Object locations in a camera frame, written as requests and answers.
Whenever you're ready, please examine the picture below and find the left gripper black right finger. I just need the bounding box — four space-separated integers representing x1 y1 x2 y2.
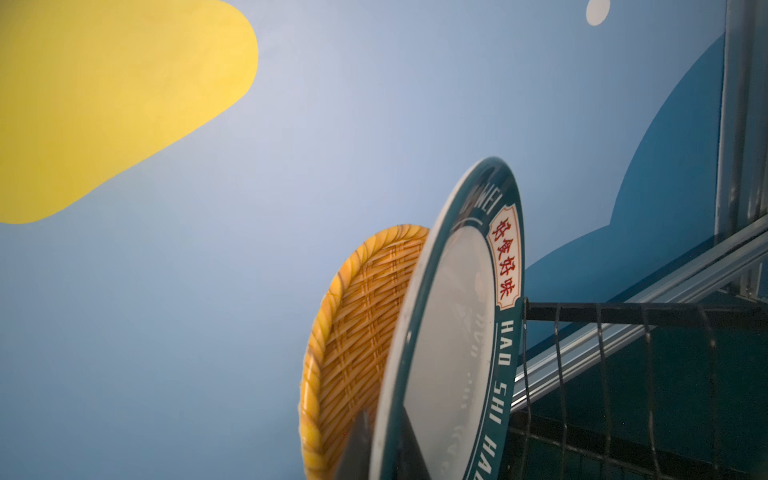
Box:
395 409 431 480

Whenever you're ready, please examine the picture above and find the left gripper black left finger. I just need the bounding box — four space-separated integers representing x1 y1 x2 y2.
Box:
334 410 372 480

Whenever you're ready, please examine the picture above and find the woven bamboo plate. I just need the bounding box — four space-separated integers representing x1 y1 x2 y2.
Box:
298 224 429 479

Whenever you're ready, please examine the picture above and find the green-rimmed Hao Wei plate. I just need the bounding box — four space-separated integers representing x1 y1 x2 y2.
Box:
369 157 525 479

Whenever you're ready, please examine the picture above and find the black wire dish rack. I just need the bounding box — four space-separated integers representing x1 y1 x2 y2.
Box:
501 313 767 479

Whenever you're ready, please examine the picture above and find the aluminium frame rail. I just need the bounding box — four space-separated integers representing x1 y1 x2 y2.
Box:
511 216 767 412

